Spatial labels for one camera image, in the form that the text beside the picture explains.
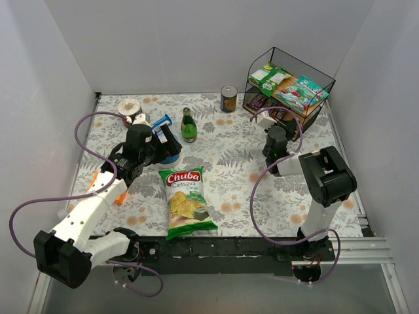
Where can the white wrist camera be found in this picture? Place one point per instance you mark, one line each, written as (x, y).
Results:
(141, 118)
(265, 121)

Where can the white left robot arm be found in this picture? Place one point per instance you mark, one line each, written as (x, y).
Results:
(68, 252)

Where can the green candy bag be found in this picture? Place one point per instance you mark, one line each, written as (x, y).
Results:
(268, 78)

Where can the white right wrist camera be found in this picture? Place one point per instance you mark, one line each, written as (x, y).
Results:
(265, 121)

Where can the purple M&M bag front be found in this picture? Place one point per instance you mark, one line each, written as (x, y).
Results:
(257, 102)

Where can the orange smiley snack box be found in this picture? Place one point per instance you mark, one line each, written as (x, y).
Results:
(119, 200)

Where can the purple m&m bag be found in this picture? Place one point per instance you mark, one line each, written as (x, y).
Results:
(271, 102)
(257, 102)
(278, 114)

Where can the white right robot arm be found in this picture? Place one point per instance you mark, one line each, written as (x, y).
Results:
(329, 181)

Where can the green glass bottle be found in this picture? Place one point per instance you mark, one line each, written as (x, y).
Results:
(188, 126)

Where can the teal Fox's candy bag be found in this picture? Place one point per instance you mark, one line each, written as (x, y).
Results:
(302, 94)

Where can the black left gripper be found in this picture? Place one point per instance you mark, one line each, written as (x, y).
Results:
(171, 142)

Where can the black wire wooden shelf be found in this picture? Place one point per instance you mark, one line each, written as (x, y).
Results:
(297, 68)

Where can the green Chuba chips bag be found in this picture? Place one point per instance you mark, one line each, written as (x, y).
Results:
(186, 203)

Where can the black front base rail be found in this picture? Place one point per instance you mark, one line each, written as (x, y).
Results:
(224, 255)

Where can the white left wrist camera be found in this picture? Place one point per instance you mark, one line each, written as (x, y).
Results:
(141, 118)

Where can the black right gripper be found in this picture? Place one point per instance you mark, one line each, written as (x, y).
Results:
(286, 127)

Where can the dark tin can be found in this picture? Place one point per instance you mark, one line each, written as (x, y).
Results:
(228, 98)

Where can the blue cookie packet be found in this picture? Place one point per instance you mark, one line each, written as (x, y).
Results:
(157, 127)

